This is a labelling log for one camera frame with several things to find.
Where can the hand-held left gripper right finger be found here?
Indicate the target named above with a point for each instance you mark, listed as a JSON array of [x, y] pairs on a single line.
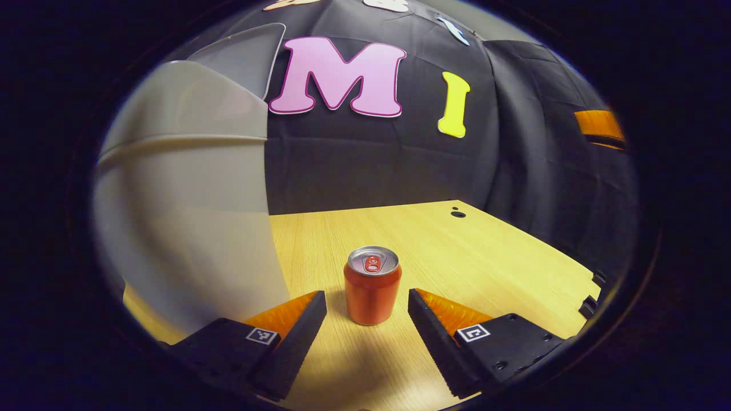
[[437, 348]]

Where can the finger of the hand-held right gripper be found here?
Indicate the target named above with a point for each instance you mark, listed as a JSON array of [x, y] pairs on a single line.
[[599, 123]]

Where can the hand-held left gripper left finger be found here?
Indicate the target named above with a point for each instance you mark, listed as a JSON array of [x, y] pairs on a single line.
[[297, 351]]

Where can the red pop can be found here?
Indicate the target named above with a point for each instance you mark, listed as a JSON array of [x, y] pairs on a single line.
[[371, 297]]

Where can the white desktop garbage bin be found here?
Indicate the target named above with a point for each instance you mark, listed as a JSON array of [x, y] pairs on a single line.
[[188, 200]]

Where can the black backdrop cloth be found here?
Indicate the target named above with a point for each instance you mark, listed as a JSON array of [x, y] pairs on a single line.
[[354, 160]]

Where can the black desk edge bracket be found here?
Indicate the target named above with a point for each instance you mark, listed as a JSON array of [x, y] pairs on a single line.
[[599, 279], [587, 308]]

